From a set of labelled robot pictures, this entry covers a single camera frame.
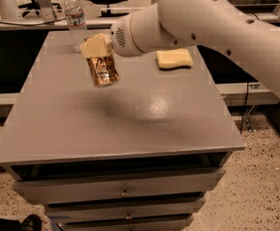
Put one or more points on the grey drawer cabinet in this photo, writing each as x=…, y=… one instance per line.
x=136, y=156

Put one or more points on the clear plastic water bottle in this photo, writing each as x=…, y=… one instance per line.
x=76, y=22

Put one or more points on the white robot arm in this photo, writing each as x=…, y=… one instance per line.
x=252, y=44

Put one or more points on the metal railing frame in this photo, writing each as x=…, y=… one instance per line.
x=12, y=16

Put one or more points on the orange soda can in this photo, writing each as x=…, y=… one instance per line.
x=102, y=71

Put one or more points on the black shoe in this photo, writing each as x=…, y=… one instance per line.
x=31, y=223

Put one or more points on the yellow sponge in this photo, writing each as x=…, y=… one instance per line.
x=171, y=59

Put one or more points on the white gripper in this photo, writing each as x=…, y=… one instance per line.
x=120, y=38

